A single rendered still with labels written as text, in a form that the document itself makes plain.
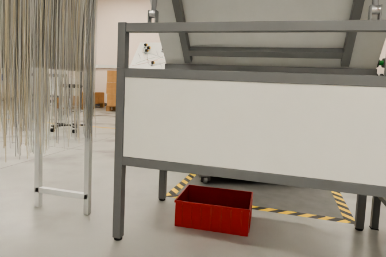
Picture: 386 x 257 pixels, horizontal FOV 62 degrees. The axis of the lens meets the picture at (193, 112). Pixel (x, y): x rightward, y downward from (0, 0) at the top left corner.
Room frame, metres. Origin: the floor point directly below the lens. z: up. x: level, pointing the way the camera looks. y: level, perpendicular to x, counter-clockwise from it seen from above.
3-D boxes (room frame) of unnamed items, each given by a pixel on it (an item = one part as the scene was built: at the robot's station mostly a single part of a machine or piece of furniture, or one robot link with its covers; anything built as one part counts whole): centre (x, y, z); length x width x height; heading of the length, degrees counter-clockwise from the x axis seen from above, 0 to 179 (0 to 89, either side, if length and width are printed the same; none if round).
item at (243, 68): (1.86, -0.39, 0.83); 1.18 x 0.05 x 0.06; 74
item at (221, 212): (1.71, -0.15, 0.07); 0.39 x 0.29 x 0.14; 77
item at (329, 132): (1.55, -0.30, 0.60); 1.17 x 0.58 x 0.40; 74
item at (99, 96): (8.83, 3.11, 0.22); 1.20 x 0.80 x 0.44; 168
